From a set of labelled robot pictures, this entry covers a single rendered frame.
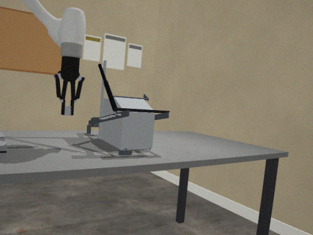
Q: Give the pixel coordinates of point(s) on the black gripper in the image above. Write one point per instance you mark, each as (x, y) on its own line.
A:
(69, 72)

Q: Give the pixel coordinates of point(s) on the light grey cylinder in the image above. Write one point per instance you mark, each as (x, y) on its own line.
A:
(67, 111)

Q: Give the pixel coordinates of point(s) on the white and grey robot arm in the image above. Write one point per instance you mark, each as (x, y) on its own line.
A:
(70, 28)

